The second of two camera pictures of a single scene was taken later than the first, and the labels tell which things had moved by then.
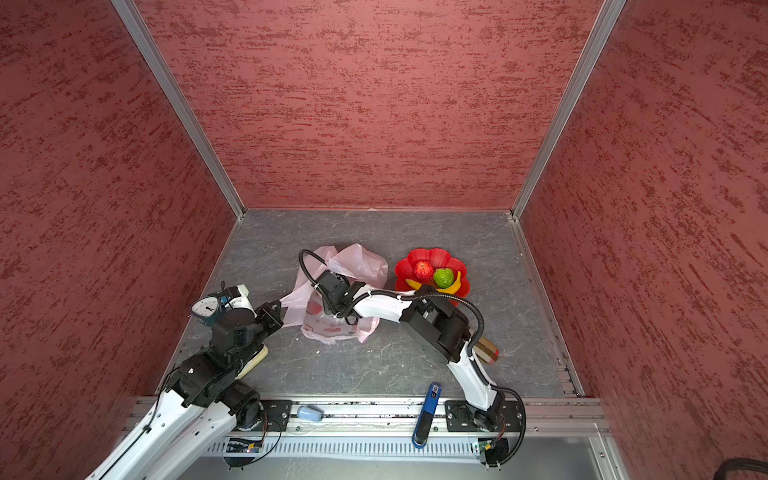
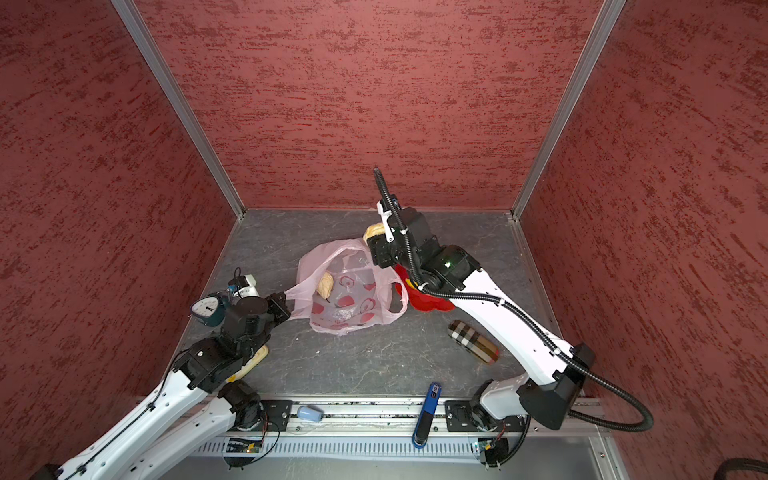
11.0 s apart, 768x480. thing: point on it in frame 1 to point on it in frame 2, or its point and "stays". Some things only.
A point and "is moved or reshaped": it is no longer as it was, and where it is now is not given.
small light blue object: [310, 413] stays
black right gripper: [329, 305] to [382, 251]
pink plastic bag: [305, 308] is moved or reshaped
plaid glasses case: [486, 351] stays
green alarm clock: [206, 308] stays
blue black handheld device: [430, 405] stays
